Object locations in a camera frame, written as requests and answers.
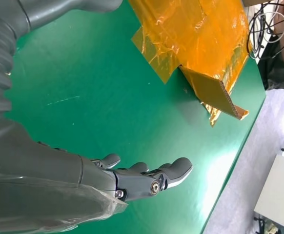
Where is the clear plastic hand cover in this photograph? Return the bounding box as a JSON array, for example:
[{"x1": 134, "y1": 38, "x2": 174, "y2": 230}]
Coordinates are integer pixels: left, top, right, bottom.
[{"x1": 0, "y1": 172, "x2": 128, "y2": 234}]

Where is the person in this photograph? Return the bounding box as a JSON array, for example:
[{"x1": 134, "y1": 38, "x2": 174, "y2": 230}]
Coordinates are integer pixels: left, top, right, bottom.
[{"x1": 257, "y1": 43, "x2": 284, "y2": 90}]

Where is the green table mat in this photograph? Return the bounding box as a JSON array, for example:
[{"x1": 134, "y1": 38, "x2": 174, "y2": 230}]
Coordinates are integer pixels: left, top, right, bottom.
[{"x1": 3, "y1": 0, "x2": 266, "y2": 234}]

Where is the yellow taped cardboard box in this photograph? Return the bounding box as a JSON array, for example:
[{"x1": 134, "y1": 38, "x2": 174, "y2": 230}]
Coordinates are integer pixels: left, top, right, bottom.
[{"x1": 128, "y1": 0, "x2": 254, "y2": 127}]

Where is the pale grey cabinet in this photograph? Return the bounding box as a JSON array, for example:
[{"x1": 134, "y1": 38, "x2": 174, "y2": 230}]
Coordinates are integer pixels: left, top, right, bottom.
[{"x1": 254, "y1": 154, "x2": 284, "y2": 234}]

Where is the white cable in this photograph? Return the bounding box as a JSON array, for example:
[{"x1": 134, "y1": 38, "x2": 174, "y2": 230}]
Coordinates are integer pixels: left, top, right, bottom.
[{"x1": 254, "y1": 0, "x2": 284, "y2": 46}]

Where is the black cable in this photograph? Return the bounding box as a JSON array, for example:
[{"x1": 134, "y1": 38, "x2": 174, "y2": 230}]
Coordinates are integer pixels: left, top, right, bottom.
[{"x1": 246, "y1": 0, "x2": 284, "y2": 62}]

